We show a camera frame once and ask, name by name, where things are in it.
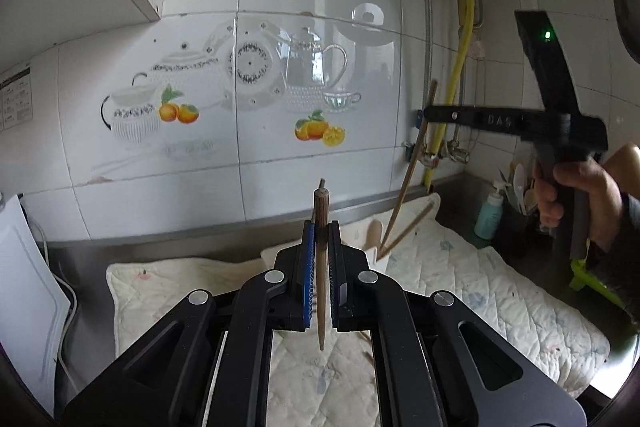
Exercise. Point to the metal pipe valve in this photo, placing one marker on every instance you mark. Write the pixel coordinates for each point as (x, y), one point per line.
(456, 153)

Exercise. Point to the white quilted mat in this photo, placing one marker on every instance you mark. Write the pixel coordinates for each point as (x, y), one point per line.
(475, 287)

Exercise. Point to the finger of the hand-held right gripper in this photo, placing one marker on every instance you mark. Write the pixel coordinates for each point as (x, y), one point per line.
(470, 117)

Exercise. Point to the dark round object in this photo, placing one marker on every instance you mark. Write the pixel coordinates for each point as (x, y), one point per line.
(629, 7)

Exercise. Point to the person's right hand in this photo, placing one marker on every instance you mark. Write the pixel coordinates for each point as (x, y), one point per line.
(607, 187)

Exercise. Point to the wall label sticker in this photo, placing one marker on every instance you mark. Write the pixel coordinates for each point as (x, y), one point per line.
(15, 97)

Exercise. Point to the white rice paddle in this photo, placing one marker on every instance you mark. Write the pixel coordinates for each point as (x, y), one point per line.
(519, 182)

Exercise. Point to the dark utensil caddy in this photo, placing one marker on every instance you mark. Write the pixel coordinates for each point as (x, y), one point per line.
(517, 219)

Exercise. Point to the white flat appliance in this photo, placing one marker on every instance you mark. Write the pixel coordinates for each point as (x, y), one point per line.
(25, 297)

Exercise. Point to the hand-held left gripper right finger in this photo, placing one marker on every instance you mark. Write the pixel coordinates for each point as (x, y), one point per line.
(336, 277)

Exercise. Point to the wooden spoon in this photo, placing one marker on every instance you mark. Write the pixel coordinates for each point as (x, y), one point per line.
(530, 202)

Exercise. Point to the wooden chopstick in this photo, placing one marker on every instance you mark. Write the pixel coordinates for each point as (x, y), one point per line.
(412, 223)
(407, 172)
(321, 257)

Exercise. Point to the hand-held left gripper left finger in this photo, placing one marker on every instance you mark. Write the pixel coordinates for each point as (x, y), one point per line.
(309, 277)

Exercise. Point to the teal soap bottle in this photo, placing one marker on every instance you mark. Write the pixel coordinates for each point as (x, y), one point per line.
(489, 214)

